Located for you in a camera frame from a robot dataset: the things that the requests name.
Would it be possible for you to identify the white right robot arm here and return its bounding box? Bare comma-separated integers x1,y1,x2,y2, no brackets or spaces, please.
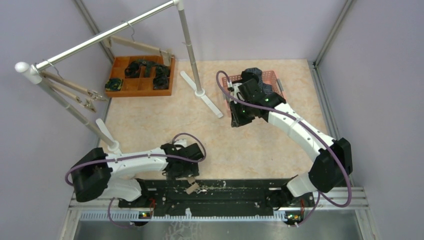
223,68,353,206

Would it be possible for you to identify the beige hanger of black underwear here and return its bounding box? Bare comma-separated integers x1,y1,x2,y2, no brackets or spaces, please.
102,21,174,67

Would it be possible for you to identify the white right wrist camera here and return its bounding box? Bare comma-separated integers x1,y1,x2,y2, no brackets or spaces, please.
227,83,245,101

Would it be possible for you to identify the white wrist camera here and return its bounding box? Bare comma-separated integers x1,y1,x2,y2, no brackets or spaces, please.
171,138,188,148
227,83,245,101

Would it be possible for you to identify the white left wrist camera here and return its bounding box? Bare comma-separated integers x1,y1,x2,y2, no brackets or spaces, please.
171,138,188,148

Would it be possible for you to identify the navy white striped underwear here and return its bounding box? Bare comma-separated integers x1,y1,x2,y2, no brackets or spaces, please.
241,67,273,94

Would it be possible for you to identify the beige hanger of navy underwear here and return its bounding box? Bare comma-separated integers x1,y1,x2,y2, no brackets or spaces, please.
185,176,200,195

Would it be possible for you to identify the aluminium frame rail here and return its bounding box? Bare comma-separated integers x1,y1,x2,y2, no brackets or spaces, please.
68,187,370,210

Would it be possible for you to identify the beige hanger of striped underwear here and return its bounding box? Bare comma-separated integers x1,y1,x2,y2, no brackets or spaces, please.
49,80,97,113

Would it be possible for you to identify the orange wooden tray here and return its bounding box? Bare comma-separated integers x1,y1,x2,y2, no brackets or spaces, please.
104,55,176,98

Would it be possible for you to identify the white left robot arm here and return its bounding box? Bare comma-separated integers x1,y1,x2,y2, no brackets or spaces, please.
65,139,206,207

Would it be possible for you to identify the beige clip hanger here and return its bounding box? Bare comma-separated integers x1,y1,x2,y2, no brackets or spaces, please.
40,71,106,101

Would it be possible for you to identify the pink plastic basket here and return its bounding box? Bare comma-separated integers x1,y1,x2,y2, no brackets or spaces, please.
221,71,287,115

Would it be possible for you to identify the silver clothes rack rail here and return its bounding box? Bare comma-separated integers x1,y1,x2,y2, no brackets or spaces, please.
14,0,224,155

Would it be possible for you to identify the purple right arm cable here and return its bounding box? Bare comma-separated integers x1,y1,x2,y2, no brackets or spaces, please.
215,70,353,228

